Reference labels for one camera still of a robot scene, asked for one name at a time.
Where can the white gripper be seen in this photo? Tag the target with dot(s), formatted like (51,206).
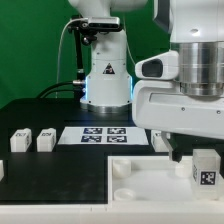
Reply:
(159,105)

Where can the white square tabletop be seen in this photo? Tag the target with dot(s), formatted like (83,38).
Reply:
(157,179)

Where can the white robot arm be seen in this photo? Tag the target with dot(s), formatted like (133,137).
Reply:
(195,60)

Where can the white marker sheet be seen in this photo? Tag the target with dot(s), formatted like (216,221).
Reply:
(103,135)

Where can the white obstacle piece left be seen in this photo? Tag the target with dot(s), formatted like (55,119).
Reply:
(1,170)

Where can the black camera stand pole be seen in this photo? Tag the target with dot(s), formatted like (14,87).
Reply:
(79,61)

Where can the black camera on stand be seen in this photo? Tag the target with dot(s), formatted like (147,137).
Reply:
(97,24)

